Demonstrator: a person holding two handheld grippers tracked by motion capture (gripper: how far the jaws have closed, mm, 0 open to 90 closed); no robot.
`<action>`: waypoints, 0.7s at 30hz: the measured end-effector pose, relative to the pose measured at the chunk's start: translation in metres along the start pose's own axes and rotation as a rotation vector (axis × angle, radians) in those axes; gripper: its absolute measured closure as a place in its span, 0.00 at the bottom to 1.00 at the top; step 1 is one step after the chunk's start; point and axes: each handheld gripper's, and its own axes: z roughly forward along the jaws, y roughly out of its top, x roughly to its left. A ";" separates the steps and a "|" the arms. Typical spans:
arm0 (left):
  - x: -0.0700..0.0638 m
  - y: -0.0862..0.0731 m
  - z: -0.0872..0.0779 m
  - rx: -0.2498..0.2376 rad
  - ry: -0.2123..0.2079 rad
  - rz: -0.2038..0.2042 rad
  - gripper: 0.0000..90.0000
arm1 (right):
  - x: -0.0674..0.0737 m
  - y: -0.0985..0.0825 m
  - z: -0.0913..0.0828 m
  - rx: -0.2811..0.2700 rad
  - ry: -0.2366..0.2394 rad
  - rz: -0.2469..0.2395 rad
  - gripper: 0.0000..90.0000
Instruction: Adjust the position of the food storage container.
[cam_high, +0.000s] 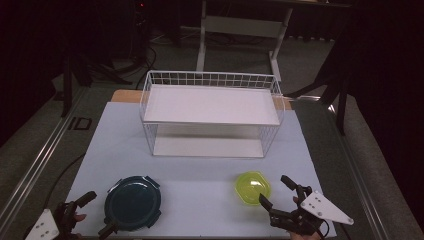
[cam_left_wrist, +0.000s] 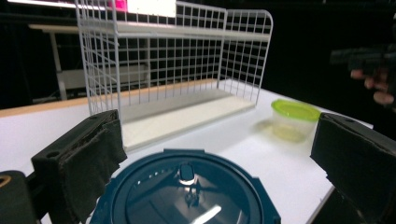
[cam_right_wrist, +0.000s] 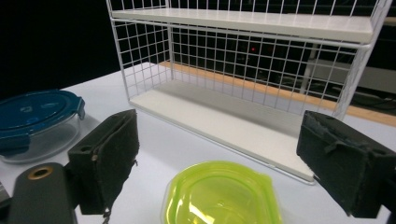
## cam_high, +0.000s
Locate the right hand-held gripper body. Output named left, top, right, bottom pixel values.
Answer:
left=268, top=184, right=355, bottom=236

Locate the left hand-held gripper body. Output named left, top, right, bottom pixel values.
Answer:
left=24, top=199, right=81, bottom=240

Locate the yellow-green plastic bowl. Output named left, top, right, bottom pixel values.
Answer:
left=234, top=170, right=272, bottom=206

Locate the teal lidded glass container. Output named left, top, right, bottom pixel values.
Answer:
left=103, top=175, right=163, bottom=232

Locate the white wire shelf rack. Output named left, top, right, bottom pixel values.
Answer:
left=139, top=69, right=286, bottom=160

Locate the person's left hand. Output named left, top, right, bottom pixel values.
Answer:
left=70, top=212, right=88, bottom=239

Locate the person's right hand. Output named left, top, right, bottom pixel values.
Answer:
left=289, top=195, right=323, bottom=240

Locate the pale blue table mat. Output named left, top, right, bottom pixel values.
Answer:
left=65, top=101, right=337, bottom=239

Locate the black stand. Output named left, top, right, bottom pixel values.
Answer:
left=285, top=63, right=352, bottom=136
left=60, top=54, right=134, bottom=118

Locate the dark device with red light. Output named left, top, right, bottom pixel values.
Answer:
left=133, top=0, right=150, bottom=63

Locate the right hand-held gripper cable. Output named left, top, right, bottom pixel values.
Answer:
left=318, top=219, right=344, bottom=240

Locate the black floor cable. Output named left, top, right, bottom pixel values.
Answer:
left=42, top=152, right=87, bottom=209

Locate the aluminium rail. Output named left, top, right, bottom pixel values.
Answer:
left=0, top=87, right=87, bottom=231
left=328, top=103, right=393, bottom=240

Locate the black cable bundle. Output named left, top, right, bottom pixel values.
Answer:
left=132, top=44, right=158, bottom=91

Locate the white metal desk frame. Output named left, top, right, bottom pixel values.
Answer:
left=195, top=0, right=353, bottom=83

